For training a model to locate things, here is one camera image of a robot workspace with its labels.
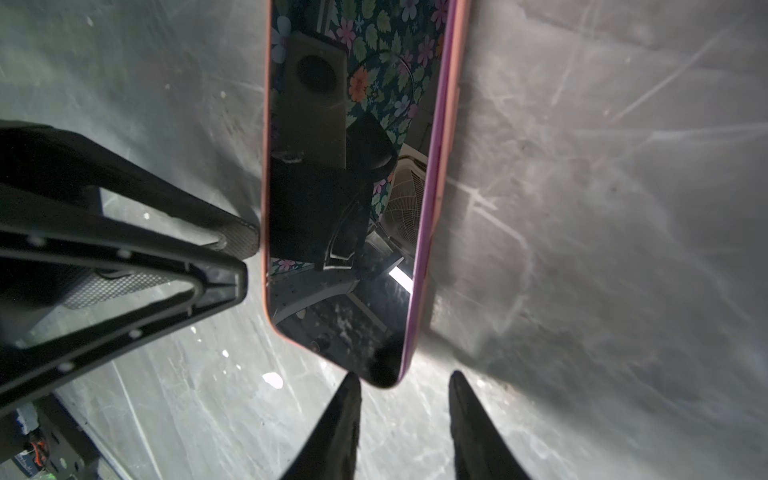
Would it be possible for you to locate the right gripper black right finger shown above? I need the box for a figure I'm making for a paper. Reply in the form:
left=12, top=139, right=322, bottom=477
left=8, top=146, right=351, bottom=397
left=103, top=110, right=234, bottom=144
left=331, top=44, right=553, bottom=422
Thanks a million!
left=448, top=370, right=531, bottom=480

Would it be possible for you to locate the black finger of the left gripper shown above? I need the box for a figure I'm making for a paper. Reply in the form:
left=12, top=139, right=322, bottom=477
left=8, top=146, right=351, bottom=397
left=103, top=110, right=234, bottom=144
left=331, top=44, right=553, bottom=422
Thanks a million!
left=1, top=185, right=248, bottom=414
left=1, top=120, right=260, bottom=260

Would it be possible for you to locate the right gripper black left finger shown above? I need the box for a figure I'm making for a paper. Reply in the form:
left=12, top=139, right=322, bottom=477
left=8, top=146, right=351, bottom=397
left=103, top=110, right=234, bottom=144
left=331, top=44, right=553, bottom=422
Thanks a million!
left=281, top=373, right=361, bottom=480

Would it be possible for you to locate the black phone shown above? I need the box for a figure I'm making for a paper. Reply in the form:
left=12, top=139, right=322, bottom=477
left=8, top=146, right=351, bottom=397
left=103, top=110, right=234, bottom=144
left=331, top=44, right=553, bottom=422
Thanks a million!
left=266, top=0, right=452, bottom=389

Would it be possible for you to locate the pink phone case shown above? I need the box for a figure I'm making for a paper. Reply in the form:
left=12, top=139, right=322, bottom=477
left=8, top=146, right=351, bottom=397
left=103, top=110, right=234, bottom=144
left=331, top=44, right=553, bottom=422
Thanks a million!
left=260, top=0, right=473, bottom=390

